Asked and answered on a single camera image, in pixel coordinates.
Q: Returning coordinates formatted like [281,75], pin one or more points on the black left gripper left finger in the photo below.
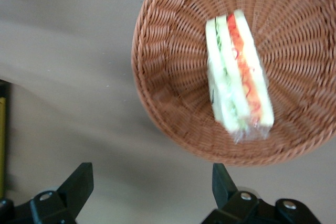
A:
[76,190]

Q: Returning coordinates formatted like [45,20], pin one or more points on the triangle sandwich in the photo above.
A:
[236,82]

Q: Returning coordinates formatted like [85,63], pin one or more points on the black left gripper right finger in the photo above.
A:
[225,190]

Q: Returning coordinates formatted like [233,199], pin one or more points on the black food warmer machine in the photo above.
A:
[2,129]

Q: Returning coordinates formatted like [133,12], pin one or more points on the empty brown wicker basket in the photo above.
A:
[173,58]

